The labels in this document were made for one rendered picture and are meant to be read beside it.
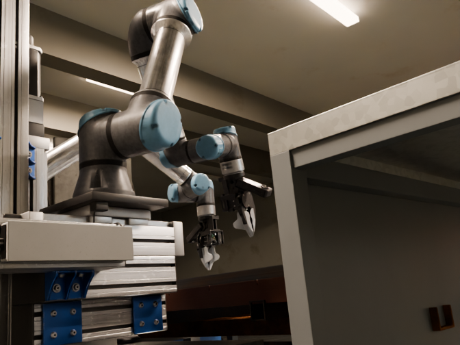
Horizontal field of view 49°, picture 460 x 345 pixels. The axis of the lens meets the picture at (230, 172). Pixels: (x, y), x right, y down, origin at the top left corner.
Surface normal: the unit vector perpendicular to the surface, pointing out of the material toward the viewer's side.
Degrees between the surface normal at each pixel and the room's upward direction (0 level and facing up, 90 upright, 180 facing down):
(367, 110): 90
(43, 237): 90
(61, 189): 90
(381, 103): 90
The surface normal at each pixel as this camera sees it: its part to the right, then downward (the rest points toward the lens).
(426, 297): 0.70, -0.24
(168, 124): 0.87, -0.08
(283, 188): -0.70, -0.11
